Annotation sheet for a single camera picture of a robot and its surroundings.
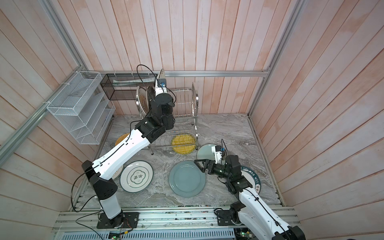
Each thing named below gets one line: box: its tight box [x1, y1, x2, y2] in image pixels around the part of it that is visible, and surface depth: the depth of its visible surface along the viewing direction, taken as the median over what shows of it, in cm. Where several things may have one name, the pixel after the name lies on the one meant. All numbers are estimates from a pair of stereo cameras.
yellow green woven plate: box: [171, 134, 196, 155], surface depth 102 cm
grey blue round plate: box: [168, 160, 206, 198], surface depth 89 cm
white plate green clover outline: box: [119, 160, 154, 193], surface depth 89 cm
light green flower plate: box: [196, 143, 217, 160], surface depth 100 cm
